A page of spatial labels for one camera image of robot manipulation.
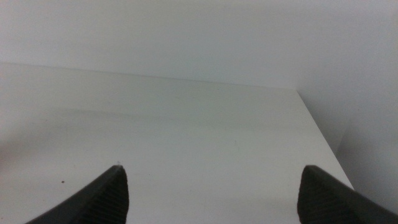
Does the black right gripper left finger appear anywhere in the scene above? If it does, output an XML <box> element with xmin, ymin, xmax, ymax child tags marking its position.
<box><xmin>24</xmin><ymin>164</ymin><xmax>130</xmax><ymax>224</ymax></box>

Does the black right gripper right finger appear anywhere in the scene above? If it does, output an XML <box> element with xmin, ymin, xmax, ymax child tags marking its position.
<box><xmin>296</xmin><ymin>164</ymin><xmax>398</xmax><ymax>224</ymax></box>

